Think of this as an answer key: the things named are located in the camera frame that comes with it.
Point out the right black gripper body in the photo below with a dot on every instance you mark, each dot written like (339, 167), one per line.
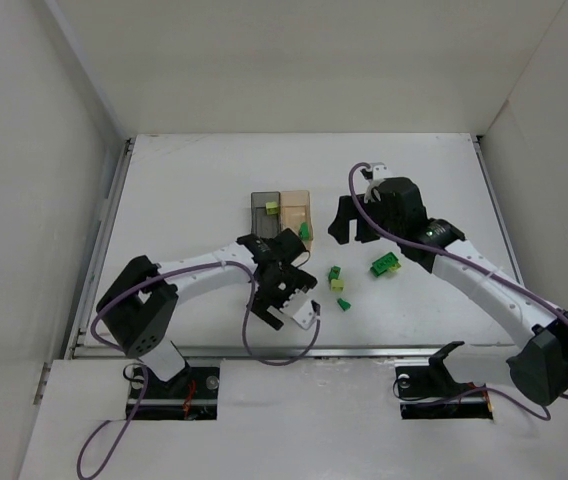
(360, 212)

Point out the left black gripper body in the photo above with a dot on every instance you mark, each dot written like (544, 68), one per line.
(274, 297)

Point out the dark green square lego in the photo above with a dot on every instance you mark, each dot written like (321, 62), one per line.
(304, 231)

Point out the pale yellow-green small lego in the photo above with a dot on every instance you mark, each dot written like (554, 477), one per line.
(336, 285)

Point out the lime green small lego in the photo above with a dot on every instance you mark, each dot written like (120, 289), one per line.
(271, 208)

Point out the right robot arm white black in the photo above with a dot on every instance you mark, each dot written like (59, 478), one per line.
(537, 365)

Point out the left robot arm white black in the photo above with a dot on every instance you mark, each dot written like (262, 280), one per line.
(139, 305)

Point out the orange transparent container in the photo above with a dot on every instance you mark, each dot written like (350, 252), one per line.
(295, 208)

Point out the small dark green lego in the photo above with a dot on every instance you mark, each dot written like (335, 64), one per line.
(334, 273)

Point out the lime lego under long lego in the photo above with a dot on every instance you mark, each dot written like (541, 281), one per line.
(394, 266)

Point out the dark green long lego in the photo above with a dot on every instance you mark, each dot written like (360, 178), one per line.
(380, 266)

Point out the grey transparent container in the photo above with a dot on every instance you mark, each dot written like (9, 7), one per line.
(263, 225)

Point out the dark green sloped lego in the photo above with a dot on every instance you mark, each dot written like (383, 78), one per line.
(343, 304)

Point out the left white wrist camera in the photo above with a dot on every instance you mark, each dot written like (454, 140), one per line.
(300, 309)

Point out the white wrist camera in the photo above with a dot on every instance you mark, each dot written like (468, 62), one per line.
(374, 174)
(300, 309)

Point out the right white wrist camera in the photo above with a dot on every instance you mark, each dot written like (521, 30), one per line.
(374, 174)

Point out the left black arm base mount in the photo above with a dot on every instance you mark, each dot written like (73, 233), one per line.
(192, 397)

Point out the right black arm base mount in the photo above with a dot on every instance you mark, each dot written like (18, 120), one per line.
(425, 391)

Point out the aluminium front rail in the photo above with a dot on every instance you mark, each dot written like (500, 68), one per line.
(97, 352)

